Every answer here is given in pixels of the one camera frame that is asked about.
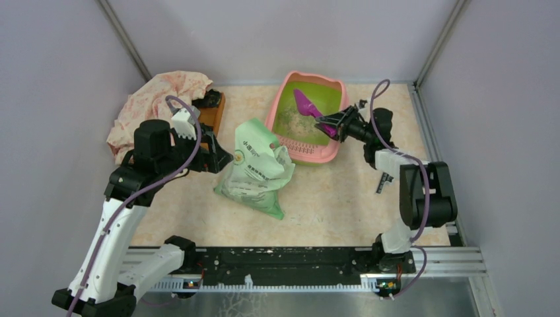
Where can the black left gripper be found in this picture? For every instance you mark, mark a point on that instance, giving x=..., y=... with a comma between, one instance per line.
x=214, y=160

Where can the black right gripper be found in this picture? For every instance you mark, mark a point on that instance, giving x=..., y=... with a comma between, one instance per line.
x=343, y=119

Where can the green cat litter bag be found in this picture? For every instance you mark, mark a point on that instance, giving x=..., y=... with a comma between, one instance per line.
x=261, y=167

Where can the magenta plastic litter scoop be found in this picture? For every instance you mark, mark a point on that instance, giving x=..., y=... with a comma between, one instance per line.
x=304, y=105

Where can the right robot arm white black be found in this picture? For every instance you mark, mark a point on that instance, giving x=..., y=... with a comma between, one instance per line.
x=426, y=194

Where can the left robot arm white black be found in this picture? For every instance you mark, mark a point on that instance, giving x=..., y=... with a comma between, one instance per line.
x=131, y=205

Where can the pink green litter box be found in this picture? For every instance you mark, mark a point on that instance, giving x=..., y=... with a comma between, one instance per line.
x=306, y=144

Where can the brown wooden tray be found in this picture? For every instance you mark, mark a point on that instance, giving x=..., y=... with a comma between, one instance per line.
x=211, y=108

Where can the pink floral crumpled cloth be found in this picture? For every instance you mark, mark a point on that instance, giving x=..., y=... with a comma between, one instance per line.
x=149, y=103

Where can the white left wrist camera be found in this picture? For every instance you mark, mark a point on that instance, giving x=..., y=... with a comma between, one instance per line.
x=184, y=122

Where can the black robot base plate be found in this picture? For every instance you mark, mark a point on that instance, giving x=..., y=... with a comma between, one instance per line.
x=293, y=266

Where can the aluminium frame rail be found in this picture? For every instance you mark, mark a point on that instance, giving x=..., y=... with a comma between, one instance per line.
x=431, y=262

